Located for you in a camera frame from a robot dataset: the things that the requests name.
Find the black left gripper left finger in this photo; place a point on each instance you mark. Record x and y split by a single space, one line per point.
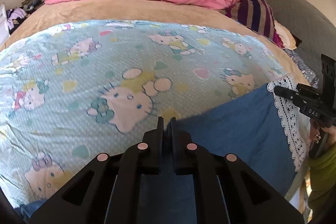
106 190

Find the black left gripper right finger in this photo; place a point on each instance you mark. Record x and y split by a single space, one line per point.
226 190

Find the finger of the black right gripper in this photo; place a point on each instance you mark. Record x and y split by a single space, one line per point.
286 93

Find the blue pants with lace trim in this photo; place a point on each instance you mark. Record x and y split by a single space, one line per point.
263 130

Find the green sleeve right forearm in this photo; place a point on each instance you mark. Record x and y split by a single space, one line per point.
322 179

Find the right hand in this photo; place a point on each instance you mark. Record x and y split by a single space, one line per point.
314 133

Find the grey upholstered headboard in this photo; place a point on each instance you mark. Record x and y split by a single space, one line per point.
308 24

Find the purple striped pillow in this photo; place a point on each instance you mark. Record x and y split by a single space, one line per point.
256 15

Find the light blue cartoon cat bedsheet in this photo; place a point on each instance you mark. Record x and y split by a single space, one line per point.
78 89

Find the beige bed blanket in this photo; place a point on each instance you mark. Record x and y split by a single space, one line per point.
155 11

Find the white plastic drawer unit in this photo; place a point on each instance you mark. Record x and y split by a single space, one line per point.
4 29

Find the pile of clothes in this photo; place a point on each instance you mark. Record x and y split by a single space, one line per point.
17 15

